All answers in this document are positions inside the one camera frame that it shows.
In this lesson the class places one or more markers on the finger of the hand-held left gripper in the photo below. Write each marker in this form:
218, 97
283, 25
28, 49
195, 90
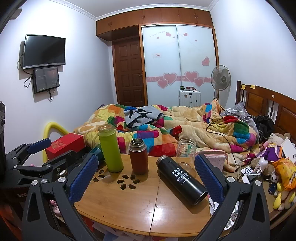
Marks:
67, 160
38, 144

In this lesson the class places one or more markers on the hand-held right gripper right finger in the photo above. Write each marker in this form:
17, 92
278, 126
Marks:
209, 179

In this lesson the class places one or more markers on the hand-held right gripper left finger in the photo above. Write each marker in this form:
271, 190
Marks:
82, 179

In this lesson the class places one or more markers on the black thermos cup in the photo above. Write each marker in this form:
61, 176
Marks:
182, 180

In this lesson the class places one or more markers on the green thermos cup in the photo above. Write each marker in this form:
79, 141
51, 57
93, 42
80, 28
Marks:
111, 150

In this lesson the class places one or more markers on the brown thermos cup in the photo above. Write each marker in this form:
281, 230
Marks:
138, 160

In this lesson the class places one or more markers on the red gift box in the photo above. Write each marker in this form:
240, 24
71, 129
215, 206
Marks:
64, 143

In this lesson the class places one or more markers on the pink pouch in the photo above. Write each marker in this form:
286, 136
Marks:
217, 160

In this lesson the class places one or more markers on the yellow foam tube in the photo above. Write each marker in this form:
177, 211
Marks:
52, 127

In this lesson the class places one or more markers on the teal object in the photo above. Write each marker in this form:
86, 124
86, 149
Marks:
97, 153

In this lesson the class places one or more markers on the clear glass jar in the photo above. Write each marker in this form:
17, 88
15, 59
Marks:
186, 150

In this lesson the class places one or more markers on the white charger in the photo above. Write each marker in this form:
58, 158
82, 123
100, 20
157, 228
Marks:
247, 172

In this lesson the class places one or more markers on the round wooden table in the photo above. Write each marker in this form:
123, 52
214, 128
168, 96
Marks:
129, 206

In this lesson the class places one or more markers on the white plastic bottle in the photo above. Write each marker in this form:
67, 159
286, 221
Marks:
263, 163

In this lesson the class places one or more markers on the colourful patchwork blanket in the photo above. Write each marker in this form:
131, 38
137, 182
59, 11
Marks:
192, 125

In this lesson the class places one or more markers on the purple toy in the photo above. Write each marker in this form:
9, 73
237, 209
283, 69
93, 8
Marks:
270, 151

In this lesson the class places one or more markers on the grey pillow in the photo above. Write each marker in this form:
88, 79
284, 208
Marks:
238, 110

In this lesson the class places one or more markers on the yellow plush toy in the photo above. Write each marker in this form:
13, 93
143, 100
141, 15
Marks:
283, 197

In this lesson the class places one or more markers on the orange snack bag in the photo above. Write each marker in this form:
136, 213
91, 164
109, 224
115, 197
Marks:
285, 171

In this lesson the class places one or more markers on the beige plush toy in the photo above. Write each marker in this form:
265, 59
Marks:
277, 138

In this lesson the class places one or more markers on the white suitcase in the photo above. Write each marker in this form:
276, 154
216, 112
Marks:
189, 98

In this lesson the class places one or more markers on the white box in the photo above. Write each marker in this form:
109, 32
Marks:
289, 148

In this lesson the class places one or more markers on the grey and black garment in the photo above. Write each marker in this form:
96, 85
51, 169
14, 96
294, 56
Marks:
141, 115

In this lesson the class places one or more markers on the brown wooden headboard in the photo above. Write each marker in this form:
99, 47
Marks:
259, 102

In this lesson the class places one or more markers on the standing electric fan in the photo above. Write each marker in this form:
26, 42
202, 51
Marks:
220, 77

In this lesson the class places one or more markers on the brown wooden door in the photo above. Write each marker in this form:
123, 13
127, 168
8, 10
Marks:
128, 74

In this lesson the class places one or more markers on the wooden wardrobe with heart stickers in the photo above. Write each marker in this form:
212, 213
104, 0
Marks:
161, 46

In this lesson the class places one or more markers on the small black wall monitor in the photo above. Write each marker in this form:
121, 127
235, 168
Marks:
45, 80

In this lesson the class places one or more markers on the black wall television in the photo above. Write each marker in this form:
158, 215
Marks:
44, 52

